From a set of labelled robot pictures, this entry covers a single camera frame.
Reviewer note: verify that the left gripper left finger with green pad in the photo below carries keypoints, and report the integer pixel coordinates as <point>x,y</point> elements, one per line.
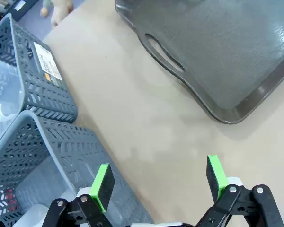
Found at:
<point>101,189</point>

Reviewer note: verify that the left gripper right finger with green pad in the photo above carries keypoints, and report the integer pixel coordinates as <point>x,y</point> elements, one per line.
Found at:
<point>217,179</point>

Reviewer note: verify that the grey basket without label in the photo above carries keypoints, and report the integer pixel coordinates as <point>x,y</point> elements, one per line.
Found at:
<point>73,146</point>

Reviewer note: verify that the grey basket with label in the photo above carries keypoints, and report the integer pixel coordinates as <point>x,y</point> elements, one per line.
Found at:
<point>49,99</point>

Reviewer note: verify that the dark brown plastic tray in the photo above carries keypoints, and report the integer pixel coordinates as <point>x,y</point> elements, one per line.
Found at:
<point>215,47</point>

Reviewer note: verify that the clear plastic measuring cup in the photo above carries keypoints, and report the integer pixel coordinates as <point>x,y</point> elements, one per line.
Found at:
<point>7,89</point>

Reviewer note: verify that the beige plush toy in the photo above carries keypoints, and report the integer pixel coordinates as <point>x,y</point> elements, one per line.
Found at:
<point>59,9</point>

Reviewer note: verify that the black flat box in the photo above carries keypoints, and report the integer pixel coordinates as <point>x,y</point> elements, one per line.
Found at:
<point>21,8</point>

